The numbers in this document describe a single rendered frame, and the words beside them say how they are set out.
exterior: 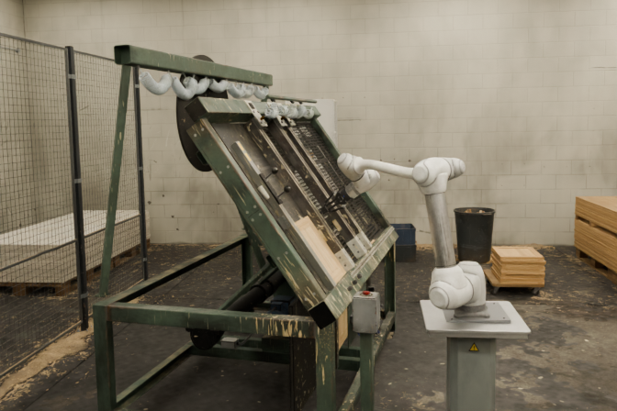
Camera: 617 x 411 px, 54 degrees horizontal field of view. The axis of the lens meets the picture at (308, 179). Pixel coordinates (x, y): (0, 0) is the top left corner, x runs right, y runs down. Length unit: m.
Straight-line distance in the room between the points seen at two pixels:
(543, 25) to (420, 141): 2.25
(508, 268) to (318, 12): 4.45
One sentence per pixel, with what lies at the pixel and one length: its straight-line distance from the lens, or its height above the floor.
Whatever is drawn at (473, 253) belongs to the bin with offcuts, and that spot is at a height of 0.13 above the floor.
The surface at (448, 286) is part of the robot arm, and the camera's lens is 3.05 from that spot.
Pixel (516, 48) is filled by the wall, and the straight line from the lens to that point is 8.83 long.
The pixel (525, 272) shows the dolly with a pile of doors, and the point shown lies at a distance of 6.43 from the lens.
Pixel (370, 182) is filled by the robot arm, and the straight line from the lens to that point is 3.50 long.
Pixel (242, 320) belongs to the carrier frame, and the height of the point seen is 0.77.
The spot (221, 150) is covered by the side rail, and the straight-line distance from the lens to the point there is 3.07.
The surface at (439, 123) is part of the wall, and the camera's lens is 8.62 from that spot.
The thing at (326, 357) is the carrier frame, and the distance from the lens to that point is 3.11.
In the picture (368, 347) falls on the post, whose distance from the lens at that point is 3.07.
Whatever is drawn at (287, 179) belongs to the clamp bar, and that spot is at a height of 1.44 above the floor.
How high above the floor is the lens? 1.78
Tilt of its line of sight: 5 degrees down
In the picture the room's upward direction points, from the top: 1 degrees counter-clockwise
